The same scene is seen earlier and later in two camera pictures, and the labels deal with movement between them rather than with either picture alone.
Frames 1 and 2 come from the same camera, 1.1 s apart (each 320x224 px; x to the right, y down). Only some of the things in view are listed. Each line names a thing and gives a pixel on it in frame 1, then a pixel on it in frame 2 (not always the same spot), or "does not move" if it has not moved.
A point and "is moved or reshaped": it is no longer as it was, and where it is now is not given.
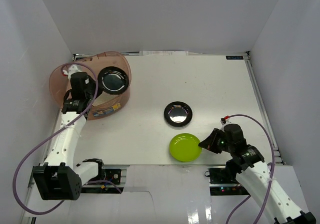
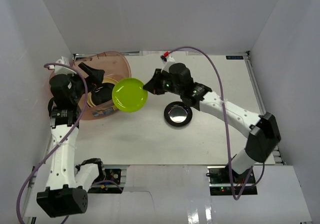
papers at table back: x=147 y=53 does not move
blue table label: x=234 y=57 does not move
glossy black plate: x=178 y=114 does not move
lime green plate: x=184 y=147 → x=129 y=95
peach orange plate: x=103 y=97 → x=106 y=80
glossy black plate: x=113 y=80 is moved or reshaped
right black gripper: x=209 y=143 → x=154 y=85
